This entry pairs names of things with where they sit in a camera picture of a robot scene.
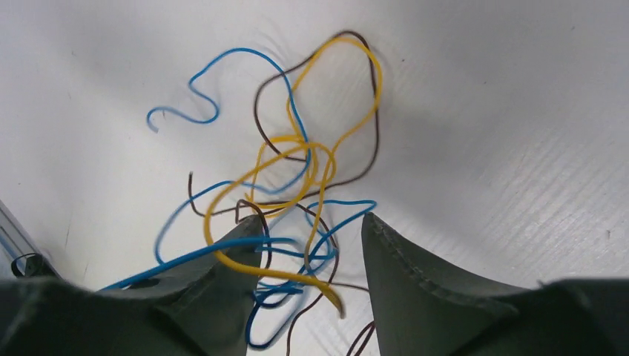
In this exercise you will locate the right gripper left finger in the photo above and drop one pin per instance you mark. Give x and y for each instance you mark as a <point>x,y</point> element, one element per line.
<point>198,308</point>

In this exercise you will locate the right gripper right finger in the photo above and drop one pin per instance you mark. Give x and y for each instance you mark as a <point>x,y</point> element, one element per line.
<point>425,305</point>

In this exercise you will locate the aluminium frame rail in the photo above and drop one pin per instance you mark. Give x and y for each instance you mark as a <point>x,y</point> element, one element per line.
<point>24,258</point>

